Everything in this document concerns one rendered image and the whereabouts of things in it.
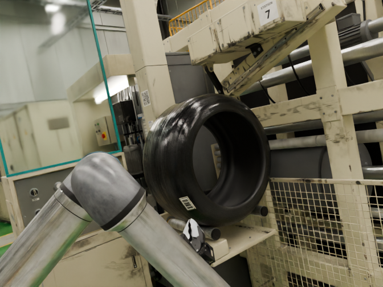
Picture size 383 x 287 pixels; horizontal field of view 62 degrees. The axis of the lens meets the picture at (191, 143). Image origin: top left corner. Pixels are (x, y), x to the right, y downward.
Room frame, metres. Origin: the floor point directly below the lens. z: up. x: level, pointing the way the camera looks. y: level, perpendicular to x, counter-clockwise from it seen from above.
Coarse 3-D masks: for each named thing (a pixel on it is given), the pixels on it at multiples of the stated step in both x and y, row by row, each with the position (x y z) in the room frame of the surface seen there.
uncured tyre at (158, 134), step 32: (224, 96) 1.33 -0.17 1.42; (160, 128) 1.26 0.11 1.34; (192, 128) 1.19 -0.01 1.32; (224, 128) 1.61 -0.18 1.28; (256, 128) 1.37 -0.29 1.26; (160, 160) 1.19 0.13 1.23; (192, 160) 1.16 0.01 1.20; (224, 160) 1.61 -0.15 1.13; (256, 160) 1.51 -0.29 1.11; (160, 192) 1.24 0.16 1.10; (192, 192) 1.16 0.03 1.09; (224, 192) 1.57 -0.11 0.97; (256, 192) 1.33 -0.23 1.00; (224, 224) 1.26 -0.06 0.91
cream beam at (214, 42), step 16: (256, 0) 1.27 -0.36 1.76; (288, 0) 1.21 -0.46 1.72; (304, 0) 1.26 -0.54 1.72; (224, 16) 1.43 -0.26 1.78; (240, 16) 1.35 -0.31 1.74; (256, 16) 1.28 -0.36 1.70; (288, 16) 1.20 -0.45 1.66; (304, 16) 1.25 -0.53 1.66; (208, 32) 1.53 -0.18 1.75; (224, 32) 1.44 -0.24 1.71; (240, 32) 1.37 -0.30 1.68; (256, 32) 1.30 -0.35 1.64; (272, 32) 1.32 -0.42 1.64; (192, 48) 1.65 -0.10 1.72; (208, 48) 1.55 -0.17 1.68; (224, 48) 1.46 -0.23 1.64; (240, 48) 1.50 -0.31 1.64; (192, 64) 1.67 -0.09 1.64
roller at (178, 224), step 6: (168, 222) 1.47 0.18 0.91; (174, 222) 1.43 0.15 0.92; (180, 222) 1.39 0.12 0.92; (186, 222) 1.37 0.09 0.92; (174, 228) 1.43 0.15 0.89; (180, 228) 1.38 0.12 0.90; (204, 228) 1.25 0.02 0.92; (210, 228) 1.22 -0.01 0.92; (216, 228) 1.21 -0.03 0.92; (210, 234) 1.20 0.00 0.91; (216, 234) 1.20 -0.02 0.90
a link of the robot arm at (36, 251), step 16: (80, 160) 0.80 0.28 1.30; (64, 192) 0.72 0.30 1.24; (48, 208) 0.72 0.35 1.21; (64, 208) 0.71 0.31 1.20; (80, 208) 0.71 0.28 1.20; (32, 224) 0.71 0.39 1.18; (48, 224) 0.70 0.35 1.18; (64, 224) 0.70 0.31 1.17; (80, 224) 0.72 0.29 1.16; (16, 240) 0.71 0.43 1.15; (32, 240) 0.69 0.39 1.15; (48, 240) 0.69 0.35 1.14; (64, 240) 0.71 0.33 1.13; (16, 256) 0.68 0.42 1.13; (32, 256) 0.69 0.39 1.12; (48, 256) 0.70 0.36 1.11; (0, 272) 0.68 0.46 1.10; (16, 272) 0.68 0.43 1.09; (32, 272) 0.69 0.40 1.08; (48, 272) 0.72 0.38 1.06
